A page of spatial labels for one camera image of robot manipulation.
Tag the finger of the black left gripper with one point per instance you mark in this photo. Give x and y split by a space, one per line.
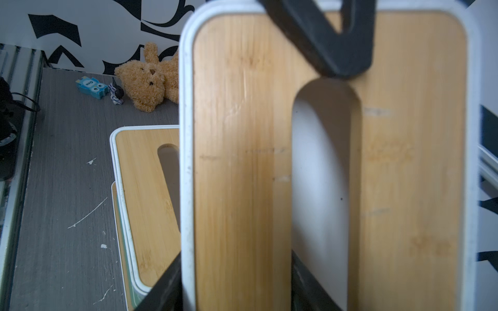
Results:
341 55

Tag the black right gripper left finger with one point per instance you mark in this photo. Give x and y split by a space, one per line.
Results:
166 294

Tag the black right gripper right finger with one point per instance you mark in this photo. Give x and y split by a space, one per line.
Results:
306 292

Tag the white box bamboo lid front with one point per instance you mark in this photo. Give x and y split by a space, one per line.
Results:
116 214

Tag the white box bamboo lid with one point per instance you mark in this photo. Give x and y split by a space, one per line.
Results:
116 214
145 161
414 168

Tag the green tissue box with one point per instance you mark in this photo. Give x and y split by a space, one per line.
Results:
132 291

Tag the brown plush bunny toy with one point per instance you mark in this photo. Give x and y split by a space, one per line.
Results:
151 82

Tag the small zebra striped toy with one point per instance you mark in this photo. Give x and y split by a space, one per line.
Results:
116 93

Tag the blue owl toy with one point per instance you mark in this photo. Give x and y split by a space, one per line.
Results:
92 87

